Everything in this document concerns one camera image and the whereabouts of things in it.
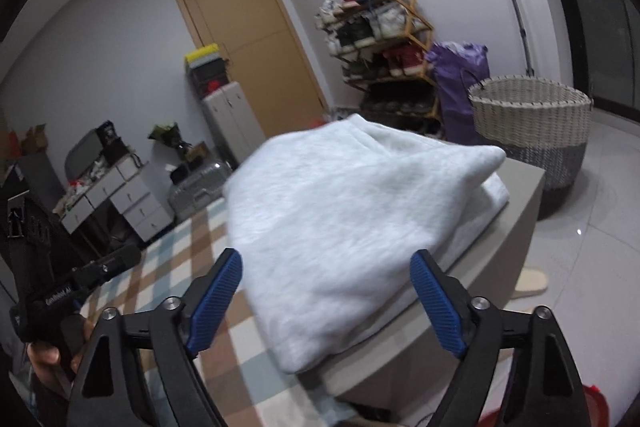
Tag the beige slipper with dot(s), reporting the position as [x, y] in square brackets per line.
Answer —
[530, 284]

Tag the person's left hand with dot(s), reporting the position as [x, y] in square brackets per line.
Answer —
[45, 359]

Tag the oval mirror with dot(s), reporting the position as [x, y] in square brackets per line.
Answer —
[82, 154]

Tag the black framed glass door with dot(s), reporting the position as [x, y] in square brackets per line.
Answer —
[600, 7]

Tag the black paper bag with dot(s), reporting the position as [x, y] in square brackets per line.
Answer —
[112, 139]

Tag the white dressing table with drawers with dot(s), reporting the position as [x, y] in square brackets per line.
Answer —
[135, 202]

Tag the pile of desk clutter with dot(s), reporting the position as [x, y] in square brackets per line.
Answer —
[80, 192]

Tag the group of sneakers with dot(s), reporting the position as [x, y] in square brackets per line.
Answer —
[390, 19]

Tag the black white patterned item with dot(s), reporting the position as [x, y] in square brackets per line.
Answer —
[342, 113]

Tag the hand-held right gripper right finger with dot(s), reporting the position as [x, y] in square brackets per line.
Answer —
[435, 302]

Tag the purple bag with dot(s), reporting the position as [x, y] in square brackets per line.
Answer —
[455, 77]

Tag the wooden door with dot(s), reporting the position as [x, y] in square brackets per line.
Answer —
[240, 7]

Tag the silver suitcase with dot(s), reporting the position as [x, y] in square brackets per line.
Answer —
[197, 192]

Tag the red plastic item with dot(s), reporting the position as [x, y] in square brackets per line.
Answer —
[595, 407]

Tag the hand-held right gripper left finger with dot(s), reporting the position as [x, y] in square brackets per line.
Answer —
[220, 297]

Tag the large cardboard box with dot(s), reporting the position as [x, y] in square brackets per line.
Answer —
[9, 147]

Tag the light grey sweatshirt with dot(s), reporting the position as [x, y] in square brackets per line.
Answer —
[340, 227]

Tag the open cardboard box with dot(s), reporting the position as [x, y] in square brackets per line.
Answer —
[34, 138]

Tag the beige upright suitcase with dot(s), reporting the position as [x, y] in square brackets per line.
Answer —
[232, 127]

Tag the yellow shoe box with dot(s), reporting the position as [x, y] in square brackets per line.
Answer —
[201, 54]

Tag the small brown box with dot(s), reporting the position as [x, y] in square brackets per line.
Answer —
[196, 152]

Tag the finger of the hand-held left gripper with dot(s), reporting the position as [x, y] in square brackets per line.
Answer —
[112, 262]

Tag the beige padded bed frame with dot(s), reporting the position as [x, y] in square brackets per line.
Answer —
[520, 187]

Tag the checkered bed sheet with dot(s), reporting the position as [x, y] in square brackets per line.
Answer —
[165, 257]

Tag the wooden shoe rack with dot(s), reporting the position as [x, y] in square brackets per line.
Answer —
[425, 29]

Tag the red plastic bag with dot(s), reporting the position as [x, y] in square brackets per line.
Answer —
[317, 123]

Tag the woven laundry basket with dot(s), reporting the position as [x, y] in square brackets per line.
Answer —
[530, 127]

